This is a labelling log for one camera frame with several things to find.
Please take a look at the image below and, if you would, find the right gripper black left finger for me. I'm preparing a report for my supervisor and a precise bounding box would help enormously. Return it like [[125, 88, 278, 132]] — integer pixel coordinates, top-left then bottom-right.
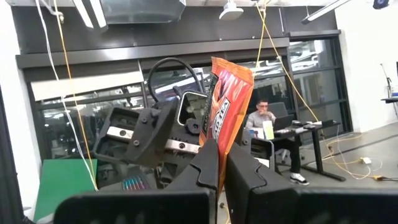
[[164, 139, 220, 191]]

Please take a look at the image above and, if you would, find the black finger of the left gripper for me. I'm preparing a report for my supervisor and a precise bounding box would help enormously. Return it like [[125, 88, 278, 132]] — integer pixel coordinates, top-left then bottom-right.
[[126, 98, 180, 169]]

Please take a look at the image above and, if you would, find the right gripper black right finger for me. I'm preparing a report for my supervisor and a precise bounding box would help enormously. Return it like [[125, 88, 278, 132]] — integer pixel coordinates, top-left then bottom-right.
[[224, 143, 298, 224]]

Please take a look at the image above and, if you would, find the orange peach tea packet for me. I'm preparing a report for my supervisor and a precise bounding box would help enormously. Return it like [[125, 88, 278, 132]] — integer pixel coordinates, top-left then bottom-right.
[[198, 56, 255, 195]]

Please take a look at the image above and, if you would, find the backlit black keyboard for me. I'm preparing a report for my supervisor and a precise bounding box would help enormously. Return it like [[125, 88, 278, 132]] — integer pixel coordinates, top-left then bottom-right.
[[123, 175, 152, 191]]

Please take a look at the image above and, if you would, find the pale carton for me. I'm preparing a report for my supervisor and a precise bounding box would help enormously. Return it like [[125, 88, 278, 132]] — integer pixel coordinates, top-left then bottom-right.
[[262, 120, 275, 141]]

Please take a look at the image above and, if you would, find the person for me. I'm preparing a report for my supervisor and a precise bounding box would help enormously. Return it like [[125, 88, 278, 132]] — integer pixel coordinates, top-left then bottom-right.
[[245, 98, 310, 187]]

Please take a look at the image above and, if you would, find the green board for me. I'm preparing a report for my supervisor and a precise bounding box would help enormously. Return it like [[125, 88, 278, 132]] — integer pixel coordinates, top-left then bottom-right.
[[33, 158, 98, 223]]

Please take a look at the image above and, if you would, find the black laptop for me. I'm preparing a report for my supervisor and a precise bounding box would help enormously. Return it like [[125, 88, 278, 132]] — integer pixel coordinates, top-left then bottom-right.
[[272, 114, 295, 131]]

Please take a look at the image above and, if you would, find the black office desk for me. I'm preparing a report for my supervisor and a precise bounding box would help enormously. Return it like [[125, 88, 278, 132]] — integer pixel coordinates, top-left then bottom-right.
[[242, 119, 348, 183]]

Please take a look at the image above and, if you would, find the grey office chair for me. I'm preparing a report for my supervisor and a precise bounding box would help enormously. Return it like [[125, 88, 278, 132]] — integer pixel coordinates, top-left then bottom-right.
[[267, 101, 290, 119]]

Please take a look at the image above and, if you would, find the white ceiling lamp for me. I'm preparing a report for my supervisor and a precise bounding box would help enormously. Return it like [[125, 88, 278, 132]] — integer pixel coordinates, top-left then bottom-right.
[[219, 0, 245, 21]]

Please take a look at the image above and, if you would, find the yellow hanging cable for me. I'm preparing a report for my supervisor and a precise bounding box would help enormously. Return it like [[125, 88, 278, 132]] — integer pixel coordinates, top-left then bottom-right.
[[254, 0, 385, 181], [53, 0, 99, 191]]

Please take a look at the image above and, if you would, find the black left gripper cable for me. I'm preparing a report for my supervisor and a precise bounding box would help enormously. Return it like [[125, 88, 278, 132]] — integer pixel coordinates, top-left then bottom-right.
[[146, 57, 203, 103]]

